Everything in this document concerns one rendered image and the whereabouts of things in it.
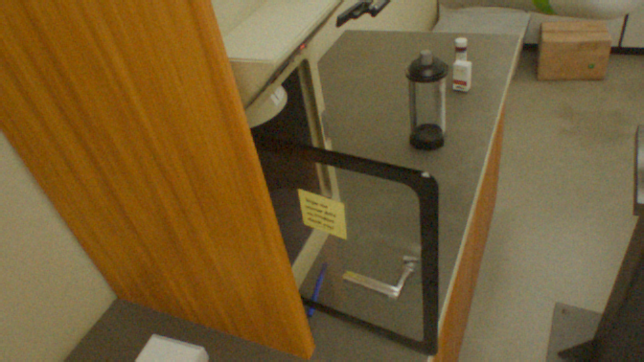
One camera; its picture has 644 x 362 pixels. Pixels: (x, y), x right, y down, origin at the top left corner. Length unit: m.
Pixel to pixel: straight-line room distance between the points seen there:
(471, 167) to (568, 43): 2.30
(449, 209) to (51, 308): 0.89
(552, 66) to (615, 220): 1.34
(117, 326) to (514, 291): 1.61
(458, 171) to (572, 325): 1.05
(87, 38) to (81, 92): 0.10
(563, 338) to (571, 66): 2.01
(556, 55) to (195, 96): 3.13
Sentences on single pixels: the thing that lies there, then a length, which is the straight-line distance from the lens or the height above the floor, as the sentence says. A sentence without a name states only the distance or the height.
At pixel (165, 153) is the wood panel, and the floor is 1.41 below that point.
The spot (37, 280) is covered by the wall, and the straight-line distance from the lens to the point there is 1.11.
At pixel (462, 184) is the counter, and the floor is 0.94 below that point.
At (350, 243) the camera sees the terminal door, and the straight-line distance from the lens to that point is 0.74.
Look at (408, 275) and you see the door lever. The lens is 0.72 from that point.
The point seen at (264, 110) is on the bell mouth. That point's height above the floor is 1.33.
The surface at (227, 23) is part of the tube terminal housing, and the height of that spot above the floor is 1.52.
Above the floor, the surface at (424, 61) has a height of 1.19.
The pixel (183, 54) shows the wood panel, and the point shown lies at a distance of 0.57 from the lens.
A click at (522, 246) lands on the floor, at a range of 2.41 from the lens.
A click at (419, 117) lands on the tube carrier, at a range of 1.31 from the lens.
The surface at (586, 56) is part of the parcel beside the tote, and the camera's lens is 3.58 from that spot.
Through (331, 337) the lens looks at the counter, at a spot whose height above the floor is 0.94.
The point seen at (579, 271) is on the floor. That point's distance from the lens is 2.36.
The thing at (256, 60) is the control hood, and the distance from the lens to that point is 0.62.
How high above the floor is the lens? 1.76
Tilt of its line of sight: 40 degrees down
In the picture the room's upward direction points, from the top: 12 degrees counter-clockwise
